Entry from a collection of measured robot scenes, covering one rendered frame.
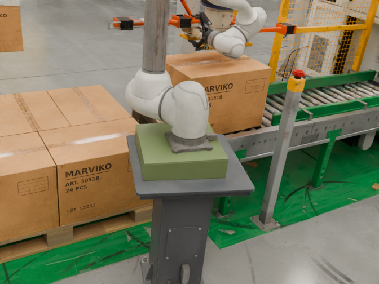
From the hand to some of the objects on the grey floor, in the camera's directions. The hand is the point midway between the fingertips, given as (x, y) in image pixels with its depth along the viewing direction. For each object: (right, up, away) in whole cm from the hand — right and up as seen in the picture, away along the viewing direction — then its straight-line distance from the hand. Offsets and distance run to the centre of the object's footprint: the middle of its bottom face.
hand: (192, 28), depth 231 cm
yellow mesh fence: (+104, -52, +179) cm, 213 cm away
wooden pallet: (-100, -98, +51) cm, 149 cm away
